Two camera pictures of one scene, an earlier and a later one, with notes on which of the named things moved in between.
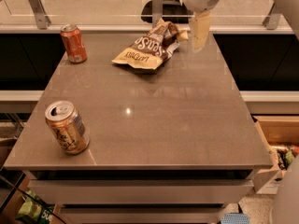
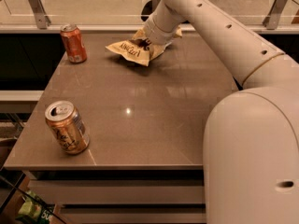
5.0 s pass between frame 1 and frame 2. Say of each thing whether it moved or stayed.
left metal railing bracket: stayed
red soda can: stayed
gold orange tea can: stayed
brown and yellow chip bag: moved
